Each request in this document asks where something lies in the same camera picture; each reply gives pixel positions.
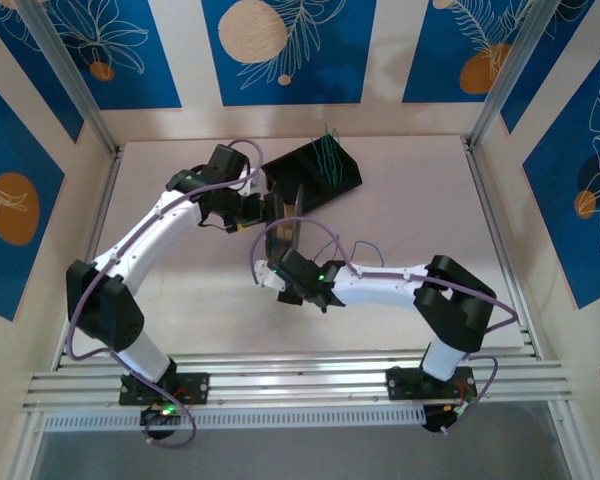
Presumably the grey black cable spool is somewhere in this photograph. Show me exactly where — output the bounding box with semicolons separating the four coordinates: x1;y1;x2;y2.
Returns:
261;180;307;257

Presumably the green cable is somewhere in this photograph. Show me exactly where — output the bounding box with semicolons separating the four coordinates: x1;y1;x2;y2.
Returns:
312;139;329;182
325;124;345;184

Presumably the blue cable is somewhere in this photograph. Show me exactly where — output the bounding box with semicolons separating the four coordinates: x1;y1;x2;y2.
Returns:
267;234;386;269

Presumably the black compartment tray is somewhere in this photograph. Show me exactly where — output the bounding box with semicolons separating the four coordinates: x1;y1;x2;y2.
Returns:
261;134;364;211

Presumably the black electronics module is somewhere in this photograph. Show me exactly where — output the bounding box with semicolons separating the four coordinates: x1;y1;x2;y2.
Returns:
422;403;476;435
138;404;182;442

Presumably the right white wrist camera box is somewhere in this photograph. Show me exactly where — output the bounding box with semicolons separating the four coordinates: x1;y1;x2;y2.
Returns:
252;258;287;292

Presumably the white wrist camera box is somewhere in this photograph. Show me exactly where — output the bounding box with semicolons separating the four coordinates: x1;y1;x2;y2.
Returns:
252;258;287;292
237;172;262;197

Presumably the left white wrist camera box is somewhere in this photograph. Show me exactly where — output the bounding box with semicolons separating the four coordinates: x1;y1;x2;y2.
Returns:
237;172;262;197

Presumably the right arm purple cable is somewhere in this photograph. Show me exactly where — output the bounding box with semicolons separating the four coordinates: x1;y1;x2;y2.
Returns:
249;217;521;436

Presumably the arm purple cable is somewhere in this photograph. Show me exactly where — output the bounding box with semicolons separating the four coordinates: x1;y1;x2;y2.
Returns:
249;217;521;436
67;138;264;447

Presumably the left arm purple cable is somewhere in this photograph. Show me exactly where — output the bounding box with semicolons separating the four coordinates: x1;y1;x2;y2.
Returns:
67;138;264;447

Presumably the aluminium mounting rail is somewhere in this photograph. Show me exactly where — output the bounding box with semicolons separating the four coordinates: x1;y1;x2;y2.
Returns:
22;349;574;414

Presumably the aluminium table side rail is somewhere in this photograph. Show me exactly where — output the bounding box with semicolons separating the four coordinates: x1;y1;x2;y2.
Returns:
52;147;126;372
462;139;541;361

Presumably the white slotted cable duct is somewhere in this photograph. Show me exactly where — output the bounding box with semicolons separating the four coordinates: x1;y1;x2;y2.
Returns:
43;405;427;433

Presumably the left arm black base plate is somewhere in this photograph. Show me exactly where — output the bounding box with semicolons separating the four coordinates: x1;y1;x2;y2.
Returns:
118;372;210;406

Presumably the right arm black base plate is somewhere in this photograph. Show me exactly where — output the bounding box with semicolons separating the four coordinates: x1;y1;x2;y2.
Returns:
384;366;477;401

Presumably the aluminium frame post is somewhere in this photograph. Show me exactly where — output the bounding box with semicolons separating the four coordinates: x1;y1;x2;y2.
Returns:
466;0;565;150
15;0;125;157

